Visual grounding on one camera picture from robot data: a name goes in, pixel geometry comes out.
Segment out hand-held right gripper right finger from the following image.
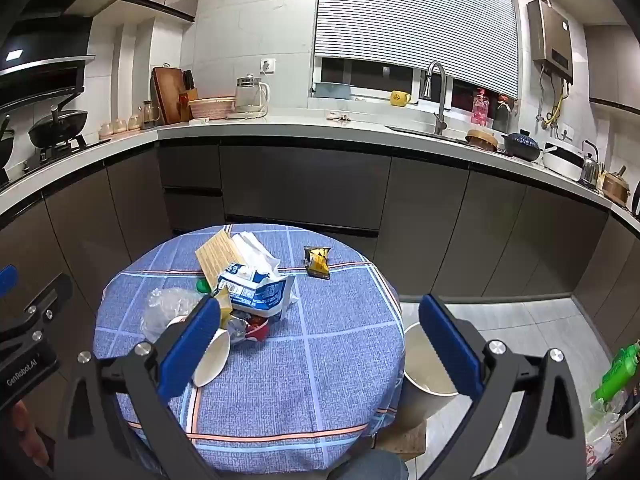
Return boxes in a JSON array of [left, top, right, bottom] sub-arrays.
[[419, 294, 586, 480]]

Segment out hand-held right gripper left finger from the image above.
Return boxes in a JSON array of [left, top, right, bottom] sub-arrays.
[[52, 296, 236, 480]]

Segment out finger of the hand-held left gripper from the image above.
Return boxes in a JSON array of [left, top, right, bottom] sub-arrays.
[[0, 264, 19, 301], [0, 274, 74, 346]]

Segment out beige round bin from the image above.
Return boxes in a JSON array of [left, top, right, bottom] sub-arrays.
[[400, 321, 463, 433]]

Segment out silver foil wrapper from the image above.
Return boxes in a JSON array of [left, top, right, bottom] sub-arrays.
[[227, 312, 252, 348]]

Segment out clear plastic bag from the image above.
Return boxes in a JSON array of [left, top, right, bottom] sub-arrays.
[[141, 287, 202, 342]]

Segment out blue white snack bag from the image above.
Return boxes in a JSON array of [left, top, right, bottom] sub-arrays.
[[217, 267, 300, 321]]

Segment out tan printed card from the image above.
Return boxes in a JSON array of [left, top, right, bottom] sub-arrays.
[[195, 229, 242, 286]]

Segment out white plastic bag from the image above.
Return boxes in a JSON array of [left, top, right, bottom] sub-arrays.
[[230, 232, 282, 275]]

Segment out person's left hand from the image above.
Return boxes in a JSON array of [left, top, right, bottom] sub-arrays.
[[10, 400, 52, 469]]

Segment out red foil wrapper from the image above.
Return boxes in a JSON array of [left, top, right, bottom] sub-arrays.
[[245, 315, 271, 342]]

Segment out brown cardboard box on floor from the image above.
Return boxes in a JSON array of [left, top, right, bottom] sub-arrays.
[[375, 419, 429, 462]]

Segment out blue plaid tablecloth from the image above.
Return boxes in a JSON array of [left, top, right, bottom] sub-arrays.
[[92, 224, 406, 480]]

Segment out gas stove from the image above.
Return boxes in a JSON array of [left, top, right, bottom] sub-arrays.
[[0, 137, 112, 186]]

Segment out person's leg in jeans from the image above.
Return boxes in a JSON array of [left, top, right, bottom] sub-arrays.
[[325, 450, 409, 480]]

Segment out yellow black snack packet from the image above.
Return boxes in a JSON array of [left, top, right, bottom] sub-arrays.
[[303, 245, 334, 280]]

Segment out black wok with lid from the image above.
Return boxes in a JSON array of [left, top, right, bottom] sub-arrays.
[[27, 105, 89, 149]]

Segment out green plastic bottle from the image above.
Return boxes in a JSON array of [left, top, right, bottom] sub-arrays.
[[592, 341, 640, 402]]

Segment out red print plastic bag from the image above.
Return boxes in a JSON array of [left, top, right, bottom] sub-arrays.
[[582, 400, 627, 480]]

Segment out dark lower cabinets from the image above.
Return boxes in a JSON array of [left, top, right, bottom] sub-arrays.
[[0, 142, 640, 411]]

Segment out bamboo steamer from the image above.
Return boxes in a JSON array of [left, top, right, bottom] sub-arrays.
[[465, 129, 499, 151]]

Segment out small glass teapot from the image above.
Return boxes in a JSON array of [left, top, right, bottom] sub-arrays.
[[141, 100, 162, 130]]

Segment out dark blue pot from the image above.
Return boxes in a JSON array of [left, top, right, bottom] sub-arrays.
[[501, 130, 542, 162]]

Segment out white pan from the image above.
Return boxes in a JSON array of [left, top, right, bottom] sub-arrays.
[[541, 142, 586, 171]]

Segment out steel kettle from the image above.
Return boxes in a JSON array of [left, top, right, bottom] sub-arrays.
[[580, 140, 601, 189]]

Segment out copper pot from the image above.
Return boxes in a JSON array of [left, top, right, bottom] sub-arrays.
[[601, 166, 631, 206]]

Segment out black range hood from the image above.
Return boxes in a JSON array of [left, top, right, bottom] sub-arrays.
[[0, 0, 97, 111]]

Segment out wooden cutting board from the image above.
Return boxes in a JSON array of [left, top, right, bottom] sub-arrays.
[[151, 66, 189, 124]]

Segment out steel kitchen faucet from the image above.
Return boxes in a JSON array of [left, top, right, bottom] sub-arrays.
[[419, 61, 449, 135]]

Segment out dark jar with red cloth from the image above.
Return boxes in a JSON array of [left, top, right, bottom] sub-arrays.
[[492, 95, 516, 131]]

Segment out pink woven basket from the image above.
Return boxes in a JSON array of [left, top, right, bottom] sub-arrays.
[[187, 96, 236, 121]]

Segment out pink bottle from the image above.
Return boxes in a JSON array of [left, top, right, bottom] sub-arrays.
[[471, 87, 491, 126]]

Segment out wooden knife block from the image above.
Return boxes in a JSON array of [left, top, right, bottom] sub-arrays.
[[179, 70, 200, 121]]

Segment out glass electric kettle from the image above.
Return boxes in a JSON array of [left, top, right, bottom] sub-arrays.
[[227, 74, 271, 120]]

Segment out striped window blind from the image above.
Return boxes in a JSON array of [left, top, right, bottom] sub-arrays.
[[314, 0, 519, 99]]

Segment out yellow gas hose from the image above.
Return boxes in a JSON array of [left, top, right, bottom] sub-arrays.
[[542, 80, 569, 129]]

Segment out wall water heater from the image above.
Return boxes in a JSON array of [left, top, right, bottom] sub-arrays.
[[526, 0, 575, 84]]

